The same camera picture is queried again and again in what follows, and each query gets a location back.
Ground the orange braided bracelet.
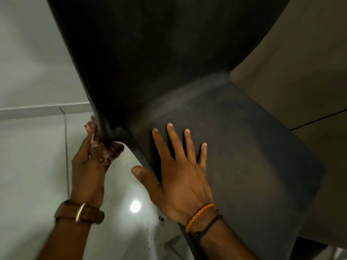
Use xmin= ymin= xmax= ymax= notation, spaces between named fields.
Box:
xmin=185 ymin=203 xmax=216 ymax=233

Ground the person's left forearm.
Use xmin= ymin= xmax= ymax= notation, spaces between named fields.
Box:
xmin=37 ymin=219 xmax=93 ymax=260

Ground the person's left hand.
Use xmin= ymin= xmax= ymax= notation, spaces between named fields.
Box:
xmin=70 ymin=132 xmax=112 ymax=209

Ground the red patterned cleaning cloth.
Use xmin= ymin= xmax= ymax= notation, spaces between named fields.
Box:
xmin=84 ymin=116 xmax=125 ymax=168

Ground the person's right hand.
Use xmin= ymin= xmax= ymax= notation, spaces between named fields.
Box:
xmin=131 ymin=123 xmax=218 ymax=227

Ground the black cord bracelet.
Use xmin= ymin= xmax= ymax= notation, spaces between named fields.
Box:
xmin=191 ymin=214 xmax=224 ymax=241

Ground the brown leather wristband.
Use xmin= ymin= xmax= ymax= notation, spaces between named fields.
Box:
xmin=54 ymin=200 xmax=105 ymax=225

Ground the black plastic chair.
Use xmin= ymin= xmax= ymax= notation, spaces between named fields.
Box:
xmin=46 ymin=0 xmax=326 ymax=260

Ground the person's right forearm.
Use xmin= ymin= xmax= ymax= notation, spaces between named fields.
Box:
xmin=190 ymin=214 xmax=261 ymax=260

